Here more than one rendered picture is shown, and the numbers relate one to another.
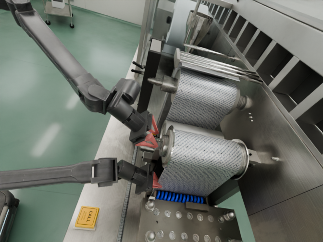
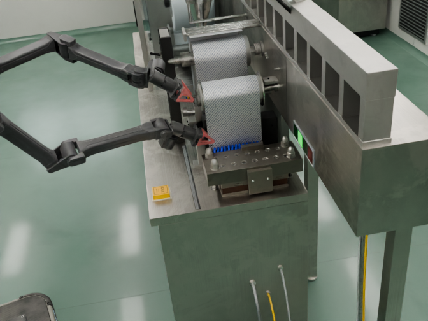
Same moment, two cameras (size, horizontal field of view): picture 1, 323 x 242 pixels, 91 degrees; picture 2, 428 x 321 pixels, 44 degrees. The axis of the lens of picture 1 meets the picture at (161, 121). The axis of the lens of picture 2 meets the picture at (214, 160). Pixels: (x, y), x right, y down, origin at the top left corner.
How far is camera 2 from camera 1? 180 cm
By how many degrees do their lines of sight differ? 13
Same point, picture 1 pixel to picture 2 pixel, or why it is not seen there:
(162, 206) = (220, 154)
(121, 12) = (63, 17)
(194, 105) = (214, 65)
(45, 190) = (79, 304)
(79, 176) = (146, 128)
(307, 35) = not seen: outside the picture
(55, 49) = (102, 58)
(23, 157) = (25, 281)
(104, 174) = (162, 125)
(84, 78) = (128, 66)
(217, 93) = (227, 47)
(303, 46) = not seen: outside the picture
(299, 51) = not seen: outside the picture
